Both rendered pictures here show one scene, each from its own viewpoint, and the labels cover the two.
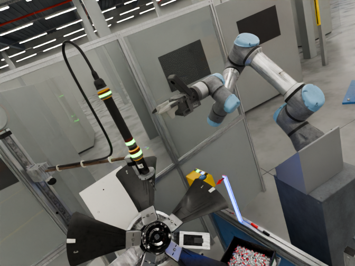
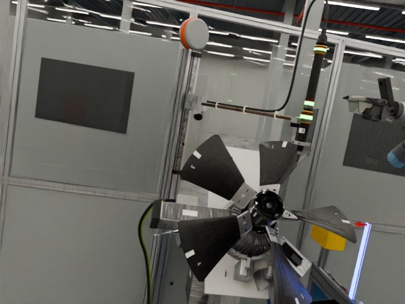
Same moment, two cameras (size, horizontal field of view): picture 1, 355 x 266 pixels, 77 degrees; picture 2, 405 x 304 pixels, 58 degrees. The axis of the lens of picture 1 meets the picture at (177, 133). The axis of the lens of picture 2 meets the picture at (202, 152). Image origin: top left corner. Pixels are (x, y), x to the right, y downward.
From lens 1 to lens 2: 72 cm
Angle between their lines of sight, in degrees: 22
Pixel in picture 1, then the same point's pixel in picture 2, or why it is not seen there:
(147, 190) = (284, 169)
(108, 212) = not seen: hidden behind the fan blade
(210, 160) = (346, 250)
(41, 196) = (178, 126)
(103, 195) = not seen: hidden behind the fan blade
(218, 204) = (345, 233)
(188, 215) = (308, 218)
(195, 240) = (293, 256)
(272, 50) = not seen: outside the picture
